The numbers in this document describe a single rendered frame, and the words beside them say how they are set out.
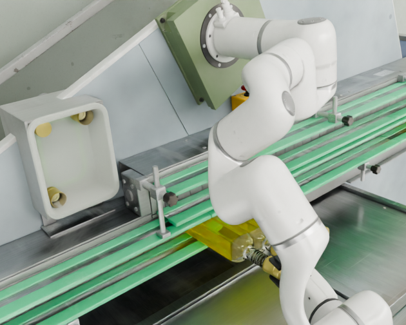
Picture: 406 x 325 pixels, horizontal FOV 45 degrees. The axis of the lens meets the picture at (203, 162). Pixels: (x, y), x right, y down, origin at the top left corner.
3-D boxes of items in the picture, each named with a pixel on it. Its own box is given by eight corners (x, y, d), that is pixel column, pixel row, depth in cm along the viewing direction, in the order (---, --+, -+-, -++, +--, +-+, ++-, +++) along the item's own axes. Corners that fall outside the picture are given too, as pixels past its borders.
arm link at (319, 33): (284, 10, 109) (346, 13, 97) (287, 67, 115) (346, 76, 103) (254, 20, 103) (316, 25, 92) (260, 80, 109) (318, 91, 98)
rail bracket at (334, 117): (307, 117, 141) (346, 128, 131) (307, 93, 138) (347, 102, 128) (316, 113, 143) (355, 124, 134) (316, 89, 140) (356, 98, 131)
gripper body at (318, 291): (346, 335, 89) (310, 299, 98) (349, 291, 85) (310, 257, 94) (312, 350, 86) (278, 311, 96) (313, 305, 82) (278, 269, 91)
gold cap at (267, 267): (261, 274, 101) (278, 284, 98) (261, 260, 100) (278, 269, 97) (274, 266, 103) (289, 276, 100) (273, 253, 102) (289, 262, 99)
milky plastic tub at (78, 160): (33, 209, 108) (49, 224, 101) (9, 113, 98) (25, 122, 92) (103, 182, 117) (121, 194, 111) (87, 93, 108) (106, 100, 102)
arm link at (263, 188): (347, 188, 80) (283, 216, 91) (278, 80, 80) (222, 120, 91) (301, 235, 68) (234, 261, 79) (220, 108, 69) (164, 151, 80)
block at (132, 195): (123, 208, 116) (139, 219, 111) (117, 173, 112) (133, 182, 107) (136, 203, 118) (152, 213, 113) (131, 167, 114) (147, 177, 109)
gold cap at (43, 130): (24, 122, 99) (31, 126, 96) (38, 113, 101) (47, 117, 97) (32, 136, 101) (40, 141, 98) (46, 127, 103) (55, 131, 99)
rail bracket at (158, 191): (140, 226, 111) (173, 247, 102) (131, 159, 104) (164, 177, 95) (151, 220, 113) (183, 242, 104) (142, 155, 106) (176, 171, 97)
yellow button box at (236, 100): (231, 118, 139) (249, 124, 134) (229, 93, 136) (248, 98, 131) (248, 113, 143) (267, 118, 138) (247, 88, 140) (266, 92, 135)
